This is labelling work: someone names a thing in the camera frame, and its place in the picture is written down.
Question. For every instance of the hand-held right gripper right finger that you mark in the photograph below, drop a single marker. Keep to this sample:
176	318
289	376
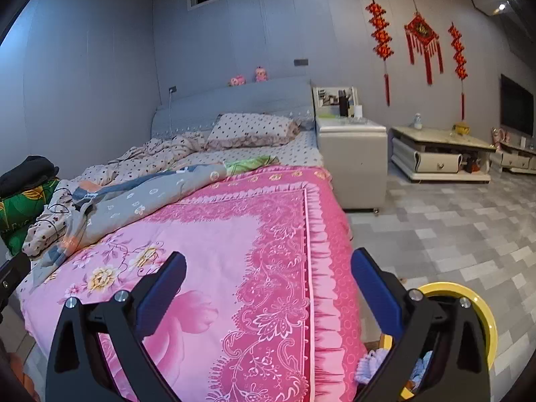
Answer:
374	293

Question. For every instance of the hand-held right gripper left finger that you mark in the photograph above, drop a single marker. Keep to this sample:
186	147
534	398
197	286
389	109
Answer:
161	293

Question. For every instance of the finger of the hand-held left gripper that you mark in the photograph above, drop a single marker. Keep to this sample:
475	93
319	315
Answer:
12	274

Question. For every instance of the white foam net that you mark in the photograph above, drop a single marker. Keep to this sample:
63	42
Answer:
372	366

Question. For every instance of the yellow trash bin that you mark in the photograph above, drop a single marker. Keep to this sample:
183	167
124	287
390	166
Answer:
488	331

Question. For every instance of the green floral folded quilt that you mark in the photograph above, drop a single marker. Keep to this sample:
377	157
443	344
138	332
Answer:
16	213

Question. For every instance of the grey floral quilt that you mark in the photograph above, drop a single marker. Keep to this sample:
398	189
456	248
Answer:
146	201

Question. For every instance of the black folded clothing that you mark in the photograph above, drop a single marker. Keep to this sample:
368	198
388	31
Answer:
25	173

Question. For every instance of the pink floral blanket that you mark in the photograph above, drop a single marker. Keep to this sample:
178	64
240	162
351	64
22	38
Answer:
251	238

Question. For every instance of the cream nightstand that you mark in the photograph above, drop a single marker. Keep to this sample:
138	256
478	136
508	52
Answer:
351	163

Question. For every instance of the beige polka dot duvet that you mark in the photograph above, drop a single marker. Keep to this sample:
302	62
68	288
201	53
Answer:
159	153

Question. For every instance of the cream coffee table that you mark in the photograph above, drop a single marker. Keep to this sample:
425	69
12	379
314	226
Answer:
435	161

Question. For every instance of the small white bottle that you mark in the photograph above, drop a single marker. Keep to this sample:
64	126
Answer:
417	121

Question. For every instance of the small white cup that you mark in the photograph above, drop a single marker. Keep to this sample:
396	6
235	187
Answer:
357	110

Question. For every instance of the yellow pot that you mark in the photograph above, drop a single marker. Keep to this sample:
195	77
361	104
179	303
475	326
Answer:
461	128

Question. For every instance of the polka dot pillow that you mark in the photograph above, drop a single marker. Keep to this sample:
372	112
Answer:
251	130

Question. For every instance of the black bottle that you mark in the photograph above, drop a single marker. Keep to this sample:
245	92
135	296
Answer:
343	104

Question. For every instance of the cream television cabinet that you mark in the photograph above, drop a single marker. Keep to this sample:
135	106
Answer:
513	159

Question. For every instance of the white framed picture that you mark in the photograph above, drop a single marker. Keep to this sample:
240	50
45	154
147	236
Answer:
326	98

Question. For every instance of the pink white figurine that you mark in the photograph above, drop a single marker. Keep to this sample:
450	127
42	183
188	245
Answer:
500	135

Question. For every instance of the grey upholstered bed headboard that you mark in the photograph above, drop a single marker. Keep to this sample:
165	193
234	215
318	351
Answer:
234	96

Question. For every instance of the pink plush toy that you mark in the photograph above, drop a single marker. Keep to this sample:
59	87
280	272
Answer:
236	81
261	74

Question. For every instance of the black television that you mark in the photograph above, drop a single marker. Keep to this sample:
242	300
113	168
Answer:
519	104

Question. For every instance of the red diamond tassel decoration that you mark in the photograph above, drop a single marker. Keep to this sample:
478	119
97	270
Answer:
421	29

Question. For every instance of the dark wall socket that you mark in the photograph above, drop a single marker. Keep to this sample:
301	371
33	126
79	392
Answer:
301	62

